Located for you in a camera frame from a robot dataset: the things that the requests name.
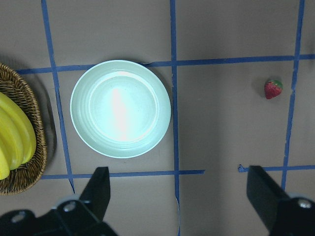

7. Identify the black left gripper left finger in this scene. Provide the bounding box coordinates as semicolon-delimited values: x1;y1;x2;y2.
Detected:
52;167;110;236

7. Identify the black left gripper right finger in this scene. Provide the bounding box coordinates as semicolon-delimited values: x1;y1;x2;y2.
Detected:
247;166;315;236

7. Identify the red strawberry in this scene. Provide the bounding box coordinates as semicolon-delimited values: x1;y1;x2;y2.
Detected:
264;80;283;100

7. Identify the light green plate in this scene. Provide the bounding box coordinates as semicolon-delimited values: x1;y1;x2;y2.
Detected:
70;60;171;158

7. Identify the woven wicker basket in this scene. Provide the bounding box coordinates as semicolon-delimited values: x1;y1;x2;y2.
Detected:
0;64;47;195

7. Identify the yellow banana bunch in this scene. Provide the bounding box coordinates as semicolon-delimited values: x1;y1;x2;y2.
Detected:
0;93;36;180

